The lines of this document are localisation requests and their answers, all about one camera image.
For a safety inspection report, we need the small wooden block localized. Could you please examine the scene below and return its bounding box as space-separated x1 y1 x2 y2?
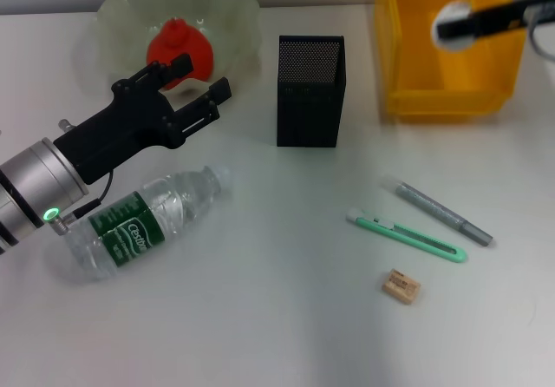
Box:
381 267 423 307

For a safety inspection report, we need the grey glitter pen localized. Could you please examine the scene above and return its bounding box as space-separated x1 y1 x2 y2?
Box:
381 174 495 248

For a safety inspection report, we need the yellow plastic bin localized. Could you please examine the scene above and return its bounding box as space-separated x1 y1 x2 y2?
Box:
375 0 528 122

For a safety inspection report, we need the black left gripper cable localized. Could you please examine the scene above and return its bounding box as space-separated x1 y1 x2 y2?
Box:
51 172 116 235

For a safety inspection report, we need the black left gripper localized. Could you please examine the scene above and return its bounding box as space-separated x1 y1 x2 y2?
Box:
54 55 232 184

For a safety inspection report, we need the black mesh pen holder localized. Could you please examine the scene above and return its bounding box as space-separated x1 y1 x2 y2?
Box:
276 35 347 148

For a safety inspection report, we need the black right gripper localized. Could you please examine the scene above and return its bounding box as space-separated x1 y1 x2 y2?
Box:
436 0 555 40

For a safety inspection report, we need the clear water bottle green label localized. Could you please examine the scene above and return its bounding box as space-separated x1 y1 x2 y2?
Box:
63 165 236 282

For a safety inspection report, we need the white paper ball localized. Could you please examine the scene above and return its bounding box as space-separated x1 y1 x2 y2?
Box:
430 0 476 54

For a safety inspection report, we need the right gripper cable with plug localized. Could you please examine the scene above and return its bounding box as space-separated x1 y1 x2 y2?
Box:
526 3 555 63

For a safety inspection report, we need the green utility knife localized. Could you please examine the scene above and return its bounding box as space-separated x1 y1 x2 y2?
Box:
345 207 470 265

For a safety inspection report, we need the green glass fruit plate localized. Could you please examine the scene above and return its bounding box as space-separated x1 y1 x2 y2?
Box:
71 0 264 102

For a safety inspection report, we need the orange fruit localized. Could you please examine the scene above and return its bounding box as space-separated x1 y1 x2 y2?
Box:
146 18 215 91

